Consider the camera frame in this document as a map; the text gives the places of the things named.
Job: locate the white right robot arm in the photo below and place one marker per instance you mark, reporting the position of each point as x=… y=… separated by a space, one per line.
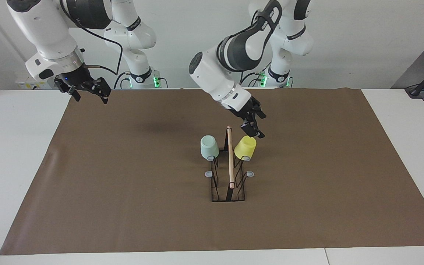
x=46 y=29

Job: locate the pale green plastic cup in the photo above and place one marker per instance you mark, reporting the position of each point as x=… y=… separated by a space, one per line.
x=209 y=147

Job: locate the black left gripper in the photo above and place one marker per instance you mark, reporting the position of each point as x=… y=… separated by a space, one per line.
x=247 y=110

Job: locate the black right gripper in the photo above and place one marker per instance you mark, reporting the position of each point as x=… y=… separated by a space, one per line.
x=76 y=78

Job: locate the brown table mat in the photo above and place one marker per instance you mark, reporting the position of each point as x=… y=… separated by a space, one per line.
x=123 y=221

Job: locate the white power strip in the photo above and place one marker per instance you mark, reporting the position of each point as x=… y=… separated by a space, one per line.
x=24 y=85

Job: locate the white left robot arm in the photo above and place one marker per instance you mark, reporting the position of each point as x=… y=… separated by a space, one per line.
x=212 y=73

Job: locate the yellow plastic cup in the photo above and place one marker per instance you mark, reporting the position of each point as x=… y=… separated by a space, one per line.
x=245 y=147

